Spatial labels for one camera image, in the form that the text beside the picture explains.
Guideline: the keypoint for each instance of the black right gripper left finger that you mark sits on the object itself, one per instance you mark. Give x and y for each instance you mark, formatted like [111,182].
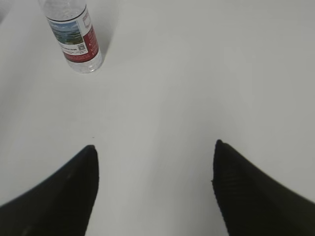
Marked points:
[59,206]

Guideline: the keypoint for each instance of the clear plastic water bottle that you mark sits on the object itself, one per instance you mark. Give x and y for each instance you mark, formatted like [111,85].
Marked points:
[72,27]

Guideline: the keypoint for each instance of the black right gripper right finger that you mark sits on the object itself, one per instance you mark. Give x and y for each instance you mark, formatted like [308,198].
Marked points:
[254,204]

